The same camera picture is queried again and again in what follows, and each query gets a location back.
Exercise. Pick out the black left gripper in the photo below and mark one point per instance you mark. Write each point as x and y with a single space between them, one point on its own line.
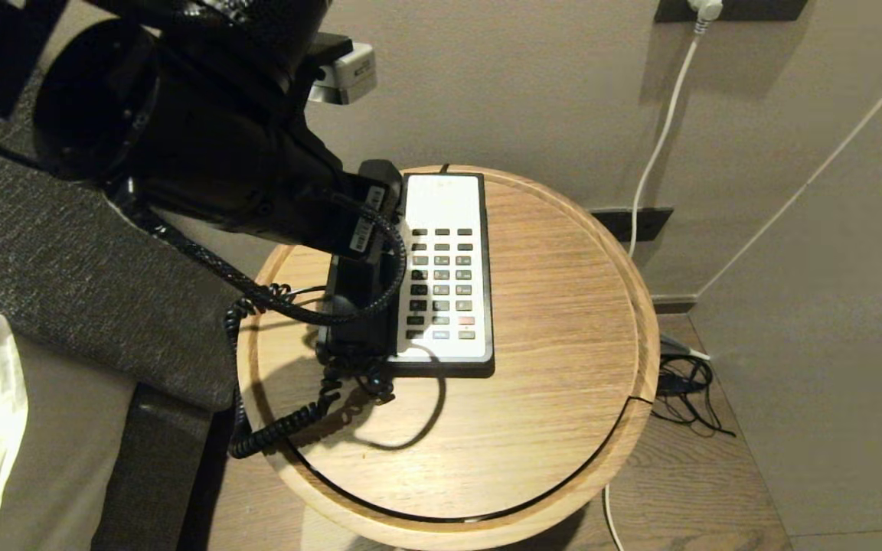
357 218

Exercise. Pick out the black and white phone base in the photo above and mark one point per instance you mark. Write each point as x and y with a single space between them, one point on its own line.
449 207

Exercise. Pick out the black telephone handset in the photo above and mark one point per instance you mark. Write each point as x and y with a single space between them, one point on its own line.
357 329

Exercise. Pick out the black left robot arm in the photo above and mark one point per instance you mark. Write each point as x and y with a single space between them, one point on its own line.
181 130

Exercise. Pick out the round wooden side table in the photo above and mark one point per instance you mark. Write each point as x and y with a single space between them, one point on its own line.
525 428

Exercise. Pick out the dark grey fabric headboard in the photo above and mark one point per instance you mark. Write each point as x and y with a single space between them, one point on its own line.
66 291

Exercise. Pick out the dark grey bed base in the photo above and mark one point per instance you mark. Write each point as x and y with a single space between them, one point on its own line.
150 474

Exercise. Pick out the beige mattress side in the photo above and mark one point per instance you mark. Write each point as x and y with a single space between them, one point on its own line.
66 459

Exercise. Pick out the white power plug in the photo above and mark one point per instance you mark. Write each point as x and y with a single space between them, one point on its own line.
705 9

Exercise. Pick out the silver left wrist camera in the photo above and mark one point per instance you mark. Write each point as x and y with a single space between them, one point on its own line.
349 76

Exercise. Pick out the small black wall socket plate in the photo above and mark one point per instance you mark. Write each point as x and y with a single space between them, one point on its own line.
651 223

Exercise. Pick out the wide black wall socket panel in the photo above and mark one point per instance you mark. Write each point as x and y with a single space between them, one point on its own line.
762 9

